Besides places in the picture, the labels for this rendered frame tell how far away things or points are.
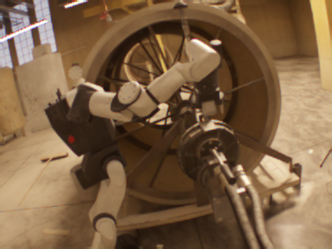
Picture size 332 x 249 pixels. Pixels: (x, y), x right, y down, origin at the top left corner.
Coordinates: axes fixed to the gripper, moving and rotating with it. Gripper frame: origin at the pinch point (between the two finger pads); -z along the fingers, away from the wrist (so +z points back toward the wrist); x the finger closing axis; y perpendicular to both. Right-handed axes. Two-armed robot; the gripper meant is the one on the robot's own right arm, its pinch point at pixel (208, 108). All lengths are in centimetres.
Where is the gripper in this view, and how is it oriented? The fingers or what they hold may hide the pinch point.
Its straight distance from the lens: 95.3
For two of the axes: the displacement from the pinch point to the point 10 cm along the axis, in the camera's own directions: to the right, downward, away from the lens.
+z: -1.6, -7.2, -6.7
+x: 9.7, -2.2, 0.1
